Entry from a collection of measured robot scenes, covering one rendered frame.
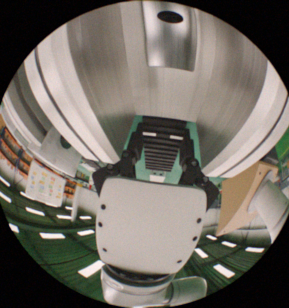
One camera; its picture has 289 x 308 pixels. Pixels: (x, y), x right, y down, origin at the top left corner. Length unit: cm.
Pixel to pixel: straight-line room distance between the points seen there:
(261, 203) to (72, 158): 52
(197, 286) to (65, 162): 28
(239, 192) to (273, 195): 17
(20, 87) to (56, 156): 13
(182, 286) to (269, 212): 32
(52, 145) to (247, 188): 44
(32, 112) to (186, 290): 30
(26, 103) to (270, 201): 55
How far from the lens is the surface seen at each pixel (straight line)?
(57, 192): 357
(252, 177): 34
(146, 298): 15
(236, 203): 38
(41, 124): 16
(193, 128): 15
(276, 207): 40
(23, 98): 16
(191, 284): 18
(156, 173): 26
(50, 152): 16
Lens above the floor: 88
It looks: 27 degrees down
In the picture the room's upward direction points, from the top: 169 degrees counter-clockwise
